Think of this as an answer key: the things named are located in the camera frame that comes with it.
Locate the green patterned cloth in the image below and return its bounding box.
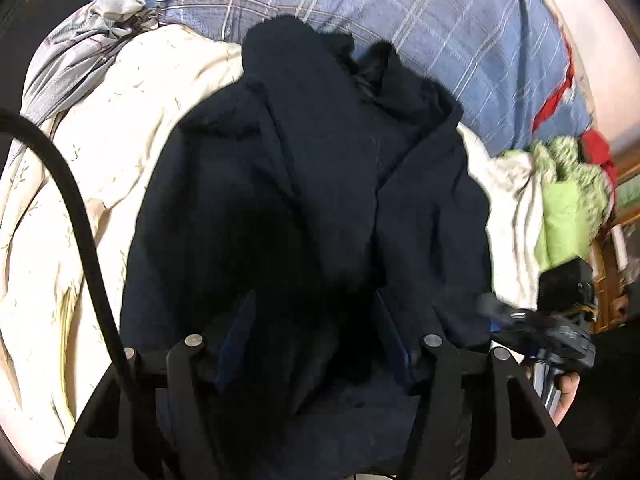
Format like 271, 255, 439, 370
502, 136, 617, 268

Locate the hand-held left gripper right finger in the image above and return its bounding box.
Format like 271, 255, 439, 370
372, 290, 577, 480

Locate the red cloth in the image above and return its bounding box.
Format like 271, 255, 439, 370
531, 25, 620, 186

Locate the black cable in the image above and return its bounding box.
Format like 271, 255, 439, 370
0, 110, 137, 391

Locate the person's right forearm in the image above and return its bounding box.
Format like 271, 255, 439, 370
560, 327, 640, 480

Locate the person's right hand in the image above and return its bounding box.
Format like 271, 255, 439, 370
552, 372, 582, 423

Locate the dark navy garment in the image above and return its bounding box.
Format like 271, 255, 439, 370
120, 14, 496, 480

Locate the grey striped cloth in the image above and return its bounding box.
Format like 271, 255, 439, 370
9, 0, 161, 161

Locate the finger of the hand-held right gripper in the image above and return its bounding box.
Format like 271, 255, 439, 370
476, 292, 542, 333

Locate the wooden panelled door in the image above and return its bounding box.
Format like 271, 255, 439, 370
590, 150, 640, 336

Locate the blue plaid bed sheet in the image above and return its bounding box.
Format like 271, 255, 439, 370
67, 0, 593, 158

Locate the cream leaf-print blanket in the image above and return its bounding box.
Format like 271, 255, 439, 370
0, 24, 543, 466

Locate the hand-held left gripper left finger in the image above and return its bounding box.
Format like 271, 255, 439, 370
54, 290, 257, 480

